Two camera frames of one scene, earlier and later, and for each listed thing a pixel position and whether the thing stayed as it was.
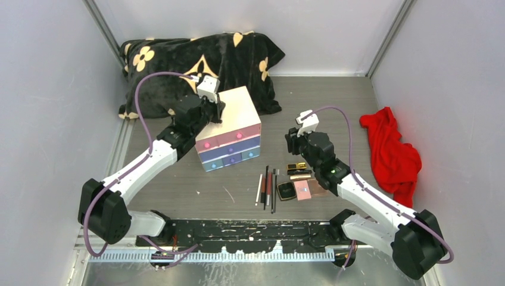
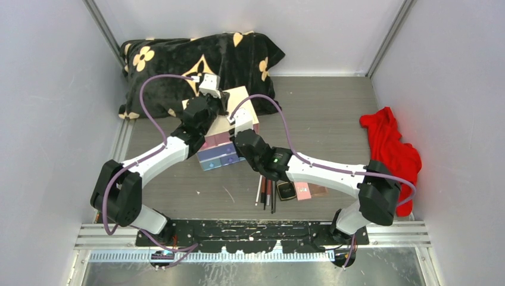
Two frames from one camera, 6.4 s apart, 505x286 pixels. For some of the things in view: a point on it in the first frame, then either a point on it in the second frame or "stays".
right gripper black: [293, 140] -> [231, 137]
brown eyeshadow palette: [317, 189] stays
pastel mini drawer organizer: [237, 138] stays
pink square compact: [302, 190] stays
